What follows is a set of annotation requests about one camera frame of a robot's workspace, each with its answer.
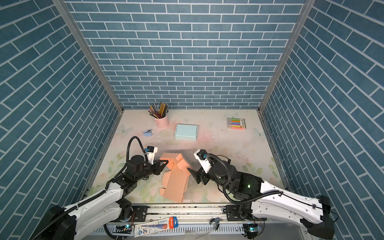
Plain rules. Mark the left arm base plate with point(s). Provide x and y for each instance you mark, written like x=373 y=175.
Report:
x=135 y=213

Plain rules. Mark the small metal clip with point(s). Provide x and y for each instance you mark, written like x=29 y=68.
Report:
x=215 y=223

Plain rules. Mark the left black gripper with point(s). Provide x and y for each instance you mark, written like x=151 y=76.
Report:
x=156 y=167

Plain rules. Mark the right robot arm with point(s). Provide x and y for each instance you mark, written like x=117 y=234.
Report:
x=254 y=199

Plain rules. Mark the pink pencil bucket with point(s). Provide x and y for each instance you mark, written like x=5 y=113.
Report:
x=162 y=123

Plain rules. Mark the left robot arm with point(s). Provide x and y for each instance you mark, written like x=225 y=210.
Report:
x=77 y=220

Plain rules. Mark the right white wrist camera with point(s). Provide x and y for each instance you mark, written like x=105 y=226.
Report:
x=201 y=156

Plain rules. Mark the red blue white package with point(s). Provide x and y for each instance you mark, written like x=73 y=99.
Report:
x=156 y=226

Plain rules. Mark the bundle of coloured pencils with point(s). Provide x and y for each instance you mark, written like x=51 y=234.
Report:
x=159 y=111

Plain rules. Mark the light blue paper box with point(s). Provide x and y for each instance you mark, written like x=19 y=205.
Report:
x=186 y=132

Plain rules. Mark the aluminium mounting rail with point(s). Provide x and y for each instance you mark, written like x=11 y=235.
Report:
x=192 y=220

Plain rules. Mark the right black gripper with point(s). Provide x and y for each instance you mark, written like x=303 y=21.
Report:
x=201 y=175

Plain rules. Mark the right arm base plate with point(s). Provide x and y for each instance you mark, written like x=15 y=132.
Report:
x=240 y=213

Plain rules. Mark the pack of coloured markers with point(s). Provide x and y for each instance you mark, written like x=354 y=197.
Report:
x=236 y=123

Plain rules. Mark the pink paper box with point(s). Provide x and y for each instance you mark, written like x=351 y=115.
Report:
x=175 y=181

